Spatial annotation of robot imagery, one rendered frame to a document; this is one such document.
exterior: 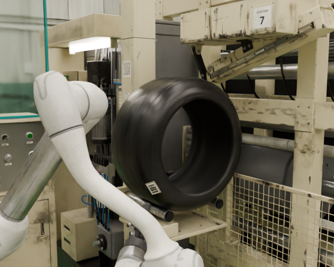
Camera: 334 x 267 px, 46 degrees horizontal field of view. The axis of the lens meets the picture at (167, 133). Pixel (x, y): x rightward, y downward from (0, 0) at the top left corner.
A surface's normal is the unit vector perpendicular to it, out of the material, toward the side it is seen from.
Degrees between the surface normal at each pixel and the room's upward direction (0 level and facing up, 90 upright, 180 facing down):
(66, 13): 90
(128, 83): 90
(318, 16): 90
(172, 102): 82
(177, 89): 48
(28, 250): 90
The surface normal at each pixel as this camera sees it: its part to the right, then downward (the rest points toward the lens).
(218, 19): -0.81, 0.07
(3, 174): 0.58, 0.11
